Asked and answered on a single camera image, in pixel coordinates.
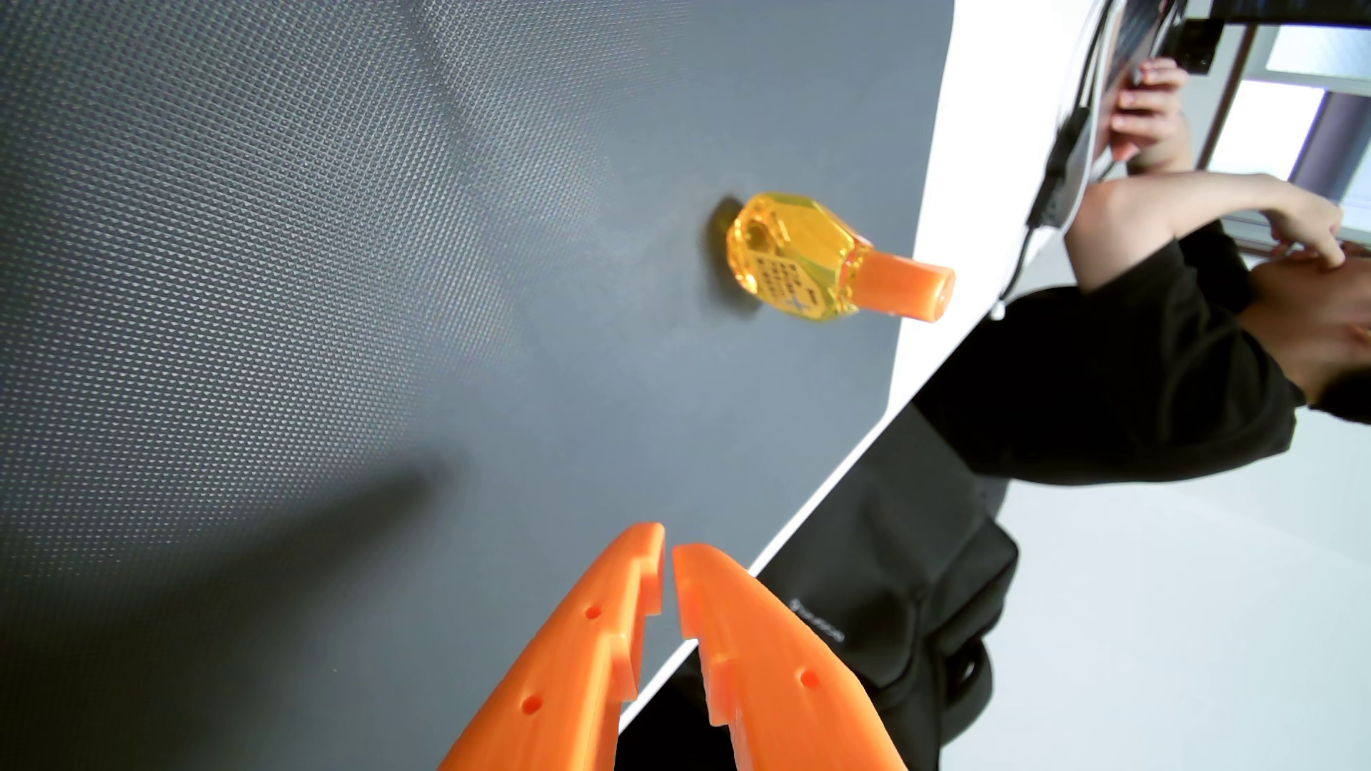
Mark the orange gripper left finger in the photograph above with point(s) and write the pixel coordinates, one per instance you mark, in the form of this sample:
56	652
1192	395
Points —
568	664

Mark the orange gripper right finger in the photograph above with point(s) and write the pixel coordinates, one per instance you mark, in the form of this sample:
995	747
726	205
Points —
771	675

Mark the yellow eyedrops bottle orange cap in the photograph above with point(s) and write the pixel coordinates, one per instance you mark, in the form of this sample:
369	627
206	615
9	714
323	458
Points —
798	257

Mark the person's hand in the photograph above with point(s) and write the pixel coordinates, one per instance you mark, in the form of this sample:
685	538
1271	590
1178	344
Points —
1312	220
1157	118

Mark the black bag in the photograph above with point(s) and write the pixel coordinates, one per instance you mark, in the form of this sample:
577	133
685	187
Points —
900	557

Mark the dark grey textured mat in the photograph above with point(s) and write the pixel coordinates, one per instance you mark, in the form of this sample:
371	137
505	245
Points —
375	300

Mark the person in black top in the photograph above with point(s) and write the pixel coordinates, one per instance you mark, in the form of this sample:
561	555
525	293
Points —
1125	375

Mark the window with dark frame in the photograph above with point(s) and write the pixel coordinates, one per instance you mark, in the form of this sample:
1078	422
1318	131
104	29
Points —
1275	128

